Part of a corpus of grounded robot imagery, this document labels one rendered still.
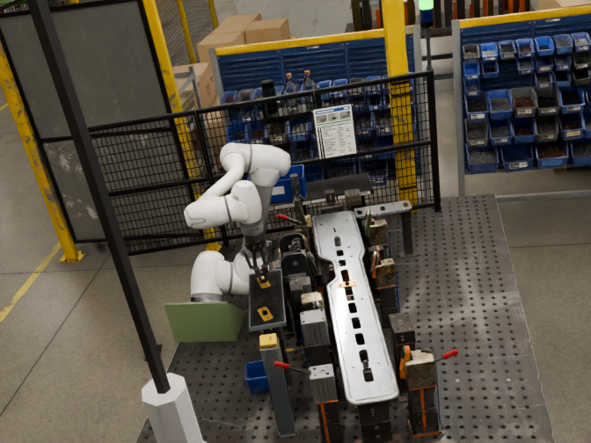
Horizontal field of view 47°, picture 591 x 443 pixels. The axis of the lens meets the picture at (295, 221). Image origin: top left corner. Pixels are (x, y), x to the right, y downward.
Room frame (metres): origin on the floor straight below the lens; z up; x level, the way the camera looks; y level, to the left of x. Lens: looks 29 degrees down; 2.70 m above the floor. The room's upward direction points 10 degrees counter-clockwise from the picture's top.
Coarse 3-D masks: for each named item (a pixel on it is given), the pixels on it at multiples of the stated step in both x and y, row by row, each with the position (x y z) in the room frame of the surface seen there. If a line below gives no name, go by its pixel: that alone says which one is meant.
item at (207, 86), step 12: (180, 72) 6.11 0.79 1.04; (204, 72) 6.00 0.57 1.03; (180, 84) 5.72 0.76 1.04; (192, 84) 5.66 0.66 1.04; (204, 84) 5.89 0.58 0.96; (204, 96) 5.80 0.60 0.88; (216, 96) 6.18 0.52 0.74; (216, 120) 5.52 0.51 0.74; (192, 132) 5.95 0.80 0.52; (216, 132) 5.49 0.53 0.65; (180, 144) 5.90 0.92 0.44; (192, 144) 5.86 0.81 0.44; (216, 144) 5.50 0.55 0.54; (216, 156) 5.50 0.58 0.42; (216, 168) 5.51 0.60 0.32; (228, 192) 5.57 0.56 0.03
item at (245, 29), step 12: (228, 24) 7.71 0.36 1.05; (240, 24) 7.61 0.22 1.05; (252, 24) 7.50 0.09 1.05; (264, 24) 7.41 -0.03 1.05; (276, 24) 7.31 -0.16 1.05; (216, 36) 7.23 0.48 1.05; (228, 36) 7.14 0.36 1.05; (240, 36) 7.15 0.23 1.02; (252, 36) 7.24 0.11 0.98; (264, 36) 7.20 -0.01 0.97; (276, 36) 7.16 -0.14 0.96; (288, 36) 7.44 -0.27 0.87; (204, 48) 6.97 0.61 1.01; (204, 60) 6.98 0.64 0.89
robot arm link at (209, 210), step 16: (224, 160) 2.77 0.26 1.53; (240, 160) 2.74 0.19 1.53; (224, 176) 2.59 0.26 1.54; (240, 176) 2.62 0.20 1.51; (208, 192) 2.44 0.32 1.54; (224, 192) 2.51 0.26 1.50; (192, 208) 2.28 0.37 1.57; (208, 208) 2.27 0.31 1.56; (224, 208) 2.27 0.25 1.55; (192, 224) 2.26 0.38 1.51; (208, 224) 2.26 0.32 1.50
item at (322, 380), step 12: (312, 372) 1.86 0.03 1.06; (324, 372) 1.85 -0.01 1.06; (312, 384) 1.82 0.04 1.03; (324, 384) 1.82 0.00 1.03; (324, 396) 1.82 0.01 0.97; (336, 396) 1.82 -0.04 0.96; (324, 408) 1.83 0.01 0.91; (336, 408) 1.83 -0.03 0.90; (324, 420) 1.83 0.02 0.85; (336, 420) 1.83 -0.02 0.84; (324, 432) 1.83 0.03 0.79; (336, 432) 1.82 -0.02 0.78
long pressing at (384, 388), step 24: (312, 216) 3.09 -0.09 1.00; (336, 216) 3.05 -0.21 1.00; (360, 240) 2.79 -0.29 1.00; (336, 264) 2.61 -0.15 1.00; (360, 264) 2.58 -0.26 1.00; (336, 288) 2.42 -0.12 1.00; (360, 288) 2.39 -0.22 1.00; (336, 312) 2.26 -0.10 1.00; (360, 312) 2.23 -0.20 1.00; (336, 336) 2.10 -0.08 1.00; (360, 360) 1.94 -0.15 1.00; (384, 360) 1.92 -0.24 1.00; (360, 384) 1.82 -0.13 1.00; (384, 384) 1.80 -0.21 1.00
